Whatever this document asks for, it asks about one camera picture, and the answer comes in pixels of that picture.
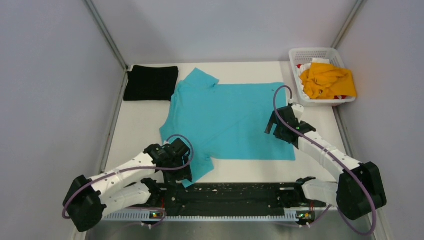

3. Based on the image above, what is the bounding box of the folded black t shirt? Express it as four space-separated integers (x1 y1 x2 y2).
123 65 179 102

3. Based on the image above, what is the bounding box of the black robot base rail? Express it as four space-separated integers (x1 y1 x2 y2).
141 182 327 217

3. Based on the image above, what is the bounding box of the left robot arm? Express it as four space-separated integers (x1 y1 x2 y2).
61 134 195 233

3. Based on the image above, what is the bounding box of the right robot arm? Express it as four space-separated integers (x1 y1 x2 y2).
265 103 387 221

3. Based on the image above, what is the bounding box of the yellow t shirt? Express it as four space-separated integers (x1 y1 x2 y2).
299 62 358 100

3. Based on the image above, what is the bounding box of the white slotted cable duct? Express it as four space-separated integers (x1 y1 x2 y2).
102 209 299 222

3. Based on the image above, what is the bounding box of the white plastic basket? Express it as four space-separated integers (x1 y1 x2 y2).
288 47 356 107

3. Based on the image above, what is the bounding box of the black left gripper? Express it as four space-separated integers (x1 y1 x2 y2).
162 153 192 187

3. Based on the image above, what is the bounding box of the cyan t shirt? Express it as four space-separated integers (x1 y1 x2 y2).
160 68 295 187

